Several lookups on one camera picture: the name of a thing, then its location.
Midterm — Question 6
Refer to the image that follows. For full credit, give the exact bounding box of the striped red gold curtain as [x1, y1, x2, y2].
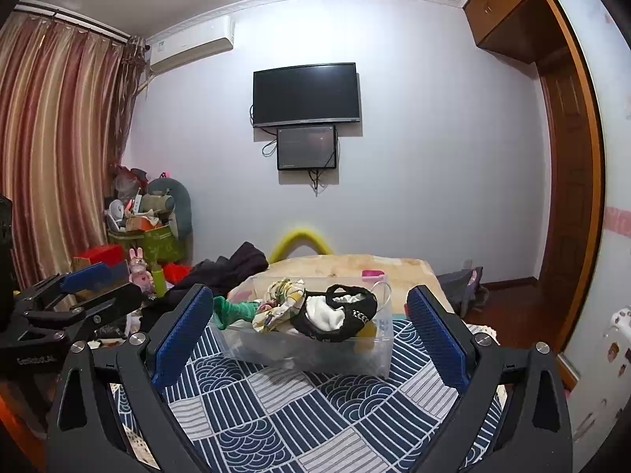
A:
[0, 12, 149, 309]

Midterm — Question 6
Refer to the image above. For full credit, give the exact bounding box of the green storage box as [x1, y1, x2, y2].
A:
[107, 224, 180, 265]

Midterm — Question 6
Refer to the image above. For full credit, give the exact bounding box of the floral printed cloth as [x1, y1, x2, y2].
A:
[252, 278, 309, 337]

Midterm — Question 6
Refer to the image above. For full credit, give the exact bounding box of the wooden overhead cabinet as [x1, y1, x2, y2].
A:
[463, 0, 573, 66]

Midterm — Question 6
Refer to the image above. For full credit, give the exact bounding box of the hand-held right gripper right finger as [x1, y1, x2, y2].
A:
[405, 285, 575, 473]

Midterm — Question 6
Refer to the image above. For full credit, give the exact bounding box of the white suitcase with stickers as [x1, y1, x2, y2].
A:
[567, 305, 631, 437]

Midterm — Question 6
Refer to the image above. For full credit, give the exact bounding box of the grey backpack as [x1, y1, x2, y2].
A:
[436, 259, 490, 317]

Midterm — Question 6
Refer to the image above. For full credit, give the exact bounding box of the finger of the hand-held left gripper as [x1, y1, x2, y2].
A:
[14, 261, 130, 317]
[22, 283, 145, 330]

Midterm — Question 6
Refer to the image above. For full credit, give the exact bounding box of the white curtain rail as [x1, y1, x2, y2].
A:
[12, 2, 133, 41]

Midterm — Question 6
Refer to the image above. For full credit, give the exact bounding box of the white cloth pouch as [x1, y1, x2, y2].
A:
[304, 292, 370, 334]

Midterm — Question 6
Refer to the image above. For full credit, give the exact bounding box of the black wall television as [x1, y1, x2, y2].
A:
[252, 62, 364, 129]

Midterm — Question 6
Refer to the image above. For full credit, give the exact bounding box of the clear plastic storage box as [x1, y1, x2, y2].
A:
[209, 273, 396, 381]

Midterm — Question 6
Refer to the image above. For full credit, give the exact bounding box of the green knit sock yellow pompom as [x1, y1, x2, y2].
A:
[213, 296, 263, 332]

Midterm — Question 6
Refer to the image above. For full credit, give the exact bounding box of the wooden door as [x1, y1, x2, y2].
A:
[535, 0, 607, 358]

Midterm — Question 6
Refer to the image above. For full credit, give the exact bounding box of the red box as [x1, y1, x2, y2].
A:
[74, 245, 124, 270]

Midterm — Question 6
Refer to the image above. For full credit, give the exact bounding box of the pink bunny toy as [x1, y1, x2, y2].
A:
[128, 247, 153, 295]

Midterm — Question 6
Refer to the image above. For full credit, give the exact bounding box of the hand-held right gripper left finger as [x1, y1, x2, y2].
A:
[45, 283, 215, 473]

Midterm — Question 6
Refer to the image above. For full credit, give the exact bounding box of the black white patterned cloth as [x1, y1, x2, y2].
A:
[290, 284, 380, 344]

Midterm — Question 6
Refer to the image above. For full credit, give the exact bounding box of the grey green plush pillow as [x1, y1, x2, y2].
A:
[147, 176, 193, 235]

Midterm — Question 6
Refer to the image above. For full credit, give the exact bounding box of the blue patterned tablecloth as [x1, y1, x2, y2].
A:
[111, 315, 504, 473]

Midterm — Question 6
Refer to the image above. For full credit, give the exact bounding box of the black clothing heap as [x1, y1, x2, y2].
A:
[143, 241, 270, 317]

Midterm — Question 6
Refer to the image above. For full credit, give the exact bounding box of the small black wall monitor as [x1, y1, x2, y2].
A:
[276, 125, 339, 172]

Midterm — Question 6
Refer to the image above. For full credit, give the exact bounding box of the yellow plush ring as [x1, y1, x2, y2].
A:
[269, 227, 332, 263]

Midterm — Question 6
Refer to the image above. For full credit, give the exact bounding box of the white air conditioner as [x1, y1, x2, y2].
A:
[148, 15, 235, 71]

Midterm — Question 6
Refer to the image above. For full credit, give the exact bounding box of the beige patchwork blanket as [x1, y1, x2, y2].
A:
[229, 253, 443, 318]

